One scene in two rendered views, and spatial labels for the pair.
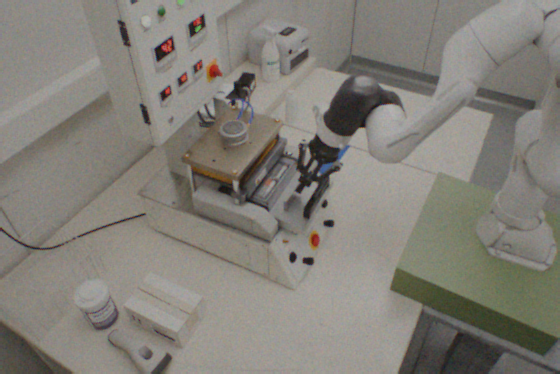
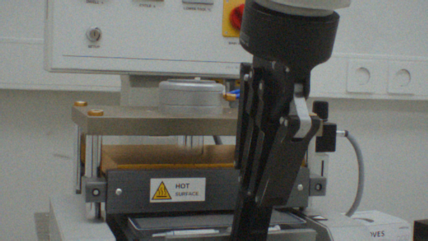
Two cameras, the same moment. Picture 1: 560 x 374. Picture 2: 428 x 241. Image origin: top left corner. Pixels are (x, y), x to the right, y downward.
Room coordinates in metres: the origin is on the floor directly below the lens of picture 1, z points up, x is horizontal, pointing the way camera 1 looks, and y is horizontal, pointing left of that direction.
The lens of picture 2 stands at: (0.47, -0.45, 1.16)
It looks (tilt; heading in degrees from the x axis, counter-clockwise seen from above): 5 degrees down; 44
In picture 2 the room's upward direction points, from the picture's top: 2 degrees clockwise
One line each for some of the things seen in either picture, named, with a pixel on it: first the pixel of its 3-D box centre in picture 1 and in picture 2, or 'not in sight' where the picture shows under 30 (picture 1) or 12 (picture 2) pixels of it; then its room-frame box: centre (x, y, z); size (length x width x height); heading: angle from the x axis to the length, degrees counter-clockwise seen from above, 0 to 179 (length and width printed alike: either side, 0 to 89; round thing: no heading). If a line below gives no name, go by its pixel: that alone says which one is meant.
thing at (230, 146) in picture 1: (229, 138); (198, 130); (1.04, 0.13, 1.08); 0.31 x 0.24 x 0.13; 152
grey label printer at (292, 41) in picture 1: (279, 45); not in sight; (2.00, -0.04, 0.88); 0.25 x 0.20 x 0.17; 53
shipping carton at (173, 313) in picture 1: (166, 309); not in sight; (0.65, 0.31, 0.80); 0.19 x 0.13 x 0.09; 59
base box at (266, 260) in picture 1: (245, 201); not in sight; (1.02, 0.10, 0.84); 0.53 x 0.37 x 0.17; 62
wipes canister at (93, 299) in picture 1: (97, 305); not in sight; (0.65, 0.50, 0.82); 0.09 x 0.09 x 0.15
